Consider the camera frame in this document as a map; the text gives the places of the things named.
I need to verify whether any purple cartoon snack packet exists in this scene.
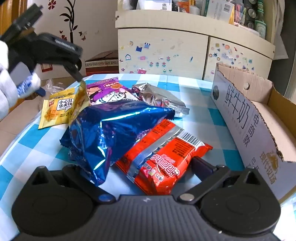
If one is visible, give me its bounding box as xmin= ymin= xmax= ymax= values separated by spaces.
xmin=87 ymin=77 xmax=139 ymax=105

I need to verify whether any blue foil snack bag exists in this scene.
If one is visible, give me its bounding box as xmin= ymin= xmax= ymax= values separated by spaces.
xmin=60 ymin=100 xmax=175 ymax=186

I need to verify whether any yellow waffle packet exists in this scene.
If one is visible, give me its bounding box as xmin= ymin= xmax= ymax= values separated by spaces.
xmin=69 ymin=80 xmax=91 ymax=125
xmin=38 ymin=88 xmax=75 ymax=130

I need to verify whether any red noodle snack packet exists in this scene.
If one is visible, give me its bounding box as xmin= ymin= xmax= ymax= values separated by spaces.
xmin=116 ymin=119 xmax=212 ymax=195

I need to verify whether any silver foil snack packet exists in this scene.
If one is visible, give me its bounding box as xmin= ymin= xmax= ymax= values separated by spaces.
xmin=132 ymin=83 xmax=190 ymax=118

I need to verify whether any white gloved left hand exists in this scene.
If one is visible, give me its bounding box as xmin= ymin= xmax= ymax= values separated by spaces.
xmin=1 ymin=41 xmax=41 ymax=120

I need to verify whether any clear plastic bag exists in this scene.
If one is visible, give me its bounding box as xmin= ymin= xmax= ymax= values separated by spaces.
xmin=42 ymin=79 xmax=66 ymax=95

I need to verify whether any brown red gift box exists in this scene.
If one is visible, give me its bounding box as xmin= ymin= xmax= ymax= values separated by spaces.
xmin=85 ymin=50 xmax=119 ymax=76

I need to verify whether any cardboard milk box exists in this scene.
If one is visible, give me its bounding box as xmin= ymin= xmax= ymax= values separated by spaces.
xmin=211 ymin=63 xmax=295 ymax=203

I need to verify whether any white blue carton box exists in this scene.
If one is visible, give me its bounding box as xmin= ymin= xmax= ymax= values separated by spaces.
xmin=136 ymin=0 xmax=172 ymax=11

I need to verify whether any cream sticker-covered cabinet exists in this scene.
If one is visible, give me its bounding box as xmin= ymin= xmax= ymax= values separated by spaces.
xmin=115 ymin=1 xmax=275 ymax=81

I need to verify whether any orange small packet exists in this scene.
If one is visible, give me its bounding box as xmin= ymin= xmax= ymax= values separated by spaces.
xmin=177 ymin=1 xmax=190 ymax=13

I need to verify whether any white jar gold lid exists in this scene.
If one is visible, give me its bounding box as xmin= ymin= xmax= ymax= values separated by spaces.
xmin=189 ymin=0 xmax=200 ymax=15

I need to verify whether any white barcode box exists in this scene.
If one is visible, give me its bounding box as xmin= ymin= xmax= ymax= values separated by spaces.
xmin=205 ymin=0 xmax=234 ymax=25

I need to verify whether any green glass bottle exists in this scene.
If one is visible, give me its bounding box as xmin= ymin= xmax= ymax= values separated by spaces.
xmin=255 ymin=0 xmax=266 ymax=39

